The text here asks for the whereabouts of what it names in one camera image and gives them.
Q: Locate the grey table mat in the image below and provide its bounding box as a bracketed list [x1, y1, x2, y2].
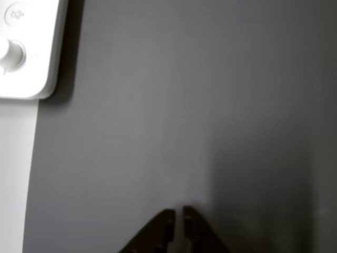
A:
[22, 0, 337, 253]

